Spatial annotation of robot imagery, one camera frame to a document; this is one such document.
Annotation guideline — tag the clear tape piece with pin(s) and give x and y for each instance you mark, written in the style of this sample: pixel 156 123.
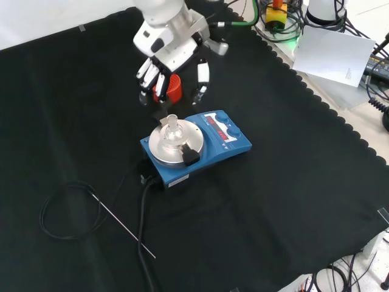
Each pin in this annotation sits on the clear tape piece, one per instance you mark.
pixel 81 28

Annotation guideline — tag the pale paper board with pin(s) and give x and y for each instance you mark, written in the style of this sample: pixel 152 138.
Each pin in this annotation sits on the pale paper board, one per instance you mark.
pixel 331 54

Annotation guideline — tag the yellow stop button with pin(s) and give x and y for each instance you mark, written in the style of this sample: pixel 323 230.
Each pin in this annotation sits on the yellow stop button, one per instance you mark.
pixel 276 15

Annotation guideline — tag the black power adapter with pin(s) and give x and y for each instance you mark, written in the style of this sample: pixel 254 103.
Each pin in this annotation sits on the black power adapter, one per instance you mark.
pixel 378 65

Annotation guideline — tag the clear glass round-bottom flask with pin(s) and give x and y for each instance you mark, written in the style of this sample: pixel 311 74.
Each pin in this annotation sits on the clear glass round-bottom flask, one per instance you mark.
pixel 172 134

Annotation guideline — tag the black bench cloth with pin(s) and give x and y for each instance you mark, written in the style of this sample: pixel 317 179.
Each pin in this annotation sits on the black bench cloth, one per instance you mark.
pixel 273 182

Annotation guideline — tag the heater with blue base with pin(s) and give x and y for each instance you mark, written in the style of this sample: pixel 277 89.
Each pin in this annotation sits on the heater with blue base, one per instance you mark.
pixel 234 147

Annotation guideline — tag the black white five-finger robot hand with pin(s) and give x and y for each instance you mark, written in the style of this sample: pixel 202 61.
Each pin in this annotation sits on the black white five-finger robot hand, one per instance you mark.
pixel 179 53

